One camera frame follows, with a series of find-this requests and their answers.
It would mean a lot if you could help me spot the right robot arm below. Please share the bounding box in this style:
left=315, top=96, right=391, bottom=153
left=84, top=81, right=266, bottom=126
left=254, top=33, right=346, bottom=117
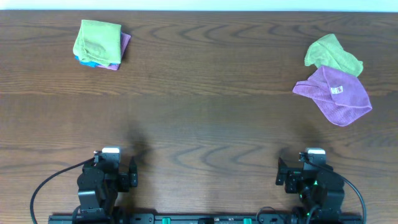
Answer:
left=275, top=153, right=345, bottom=223

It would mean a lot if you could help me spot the crumpled green cloth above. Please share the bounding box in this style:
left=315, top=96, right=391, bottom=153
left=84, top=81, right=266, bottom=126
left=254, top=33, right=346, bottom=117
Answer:
left=304, top=34, right=364, bottom=77

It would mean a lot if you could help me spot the left black cable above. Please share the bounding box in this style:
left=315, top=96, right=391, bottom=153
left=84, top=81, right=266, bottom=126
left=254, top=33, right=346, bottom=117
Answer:
left=29, top=157, right=96, bottom=224

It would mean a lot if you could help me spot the folded green cloth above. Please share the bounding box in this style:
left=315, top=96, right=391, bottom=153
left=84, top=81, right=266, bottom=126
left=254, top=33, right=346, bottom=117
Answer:
left=73, top=20, right=122, bottom=67

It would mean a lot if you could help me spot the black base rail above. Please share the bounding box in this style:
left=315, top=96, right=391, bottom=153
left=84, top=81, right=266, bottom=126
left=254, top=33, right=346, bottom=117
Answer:
left=48, top=212, right=363, bottom=224

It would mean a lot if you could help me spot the folded blue cloth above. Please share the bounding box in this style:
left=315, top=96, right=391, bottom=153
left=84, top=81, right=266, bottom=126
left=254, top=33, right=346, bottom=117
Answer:
left=75, top=55, right=99, bottom=68

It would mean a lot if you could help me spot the right black cable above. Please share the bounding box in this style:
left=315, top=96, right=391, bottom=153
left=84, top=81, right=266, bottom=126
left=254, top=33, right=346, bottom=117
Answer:
left=300, top=152, right=368, bottom=224

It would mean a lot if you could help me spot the black cable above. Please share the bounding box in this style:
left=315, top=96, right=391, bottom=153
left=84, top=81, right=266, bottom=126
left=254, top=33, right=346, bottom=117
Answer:
left=300, top=152, right=368, bottom=224
left=29, top=157, right=96, bottom=224

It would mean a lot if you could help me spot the folded purple cloth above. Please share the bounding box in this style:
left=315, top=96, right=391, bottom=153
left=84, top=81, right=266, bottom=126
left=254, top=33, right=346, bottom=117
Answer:
left=97, top=32, right=131, bottom=70

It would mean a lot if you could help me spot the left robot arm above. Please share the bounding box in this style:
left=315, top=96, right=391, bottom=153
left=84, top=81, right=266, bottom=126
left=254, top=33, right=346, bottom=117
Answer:
left=74, top=154, right=138, bottom=223

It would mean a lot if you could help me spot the purple microfiber cloth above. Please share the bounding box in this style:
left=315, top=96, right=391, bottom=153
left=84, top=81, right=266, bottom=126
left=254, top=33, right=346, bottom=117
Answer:
left=292, top=65, right=373, bottom=126

